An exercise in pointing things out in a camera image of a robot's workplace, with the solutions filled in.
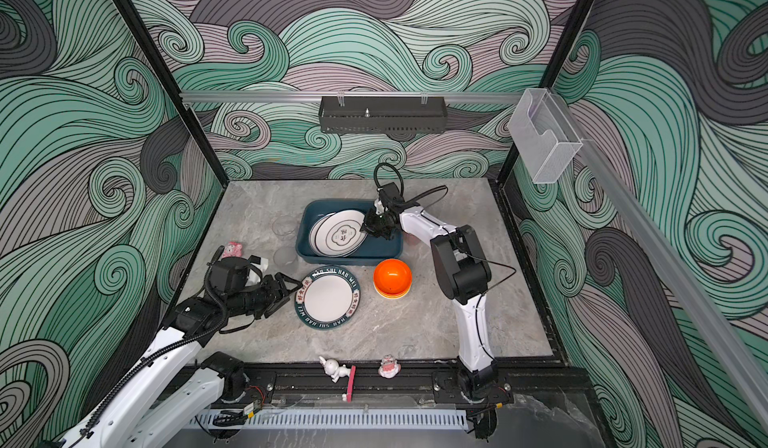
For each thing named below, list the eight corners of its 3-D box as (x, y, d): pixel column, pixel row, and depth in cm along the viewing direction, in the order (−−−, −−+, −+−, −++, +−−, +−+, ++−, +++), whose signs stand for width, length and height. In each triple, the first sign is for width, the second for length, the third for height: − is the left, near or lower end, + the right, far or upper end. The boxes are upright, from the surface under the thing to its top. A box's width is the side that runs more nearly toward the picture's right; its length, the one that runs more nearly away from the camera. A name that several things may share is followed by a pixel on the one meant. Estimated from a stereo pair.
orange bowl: (381, 309, 88) (381, 296, 80) (371, 279, 94) (370, 264, 87) (413, 298, 90) (416, 285, 83) (401, 270, 96) (403, 255, 89)
